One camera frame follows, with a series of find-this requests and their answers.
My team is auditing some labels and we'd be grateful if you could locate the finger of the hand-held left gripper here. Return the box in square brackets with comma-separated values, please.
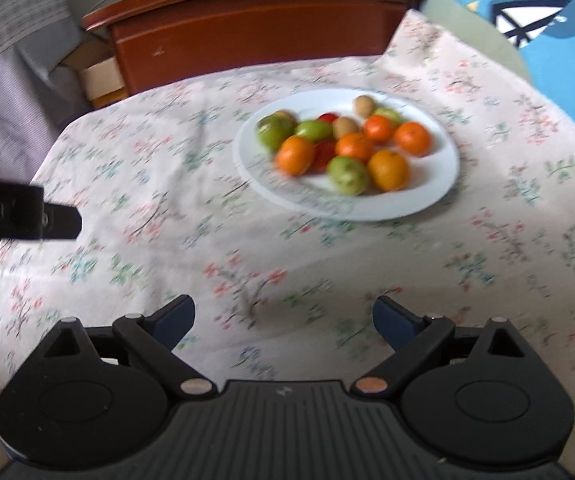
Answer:
[42, 203, 82, 240]

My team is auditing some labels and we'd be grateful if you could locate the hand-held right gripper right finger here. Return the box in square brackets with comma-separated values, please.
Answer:
[350, 296, 538, 396]

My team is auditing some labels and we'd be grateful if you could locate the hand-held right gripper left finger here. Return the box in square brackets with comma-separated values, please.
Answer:
[42, 295, 218, 400]

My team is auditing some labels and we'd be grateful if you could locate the white plate with grey flowers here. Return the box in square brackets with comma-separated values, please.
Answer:
[232, 88, 461, 222]

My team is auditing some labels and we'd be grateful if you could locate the large yellowish orange mandarin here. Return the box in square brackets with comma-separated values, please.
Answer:
[367, 150, 411, 192]

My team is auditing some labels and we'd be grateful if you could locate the green jujube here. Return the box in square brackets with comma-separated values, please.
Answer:
[326, 156, 369, 196]
[258, 116, 295, 152]
[295, 120, 334, 142]
[373, 107, 403, 126]

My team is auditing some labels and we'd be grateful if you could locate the orange tomato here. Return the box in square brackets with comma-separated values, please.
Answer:
[336, 132, 375, 163]
[395, 121, 433, 157]
[364, 115, 397, 143]

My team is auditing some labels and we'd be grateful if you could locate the yellowish tomato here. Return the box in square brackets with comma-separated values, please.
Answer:
[332, 116, 359, 141]

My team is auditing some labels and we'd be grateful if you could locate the floral tablecloth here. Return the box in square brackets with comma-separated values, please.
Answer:
[0, 7, 575, 480]

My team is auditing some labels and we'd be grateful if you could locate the purple striped cloth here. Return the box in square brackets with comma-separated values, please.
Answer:
[0, 25, 88, 181]

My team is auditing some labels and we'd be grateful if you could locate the open cardboard box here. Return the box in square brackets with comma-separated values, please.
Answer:
[62, 35, 128, 108]

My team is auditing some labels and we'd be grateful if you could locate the brown wooden nightstand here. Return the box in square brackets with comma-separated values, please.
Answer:
[82, 0, 433, 96]

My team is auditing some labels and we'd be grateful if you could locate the grey-green pillow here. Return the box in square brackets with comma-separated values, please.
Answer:
[425, 0, 531, 81]

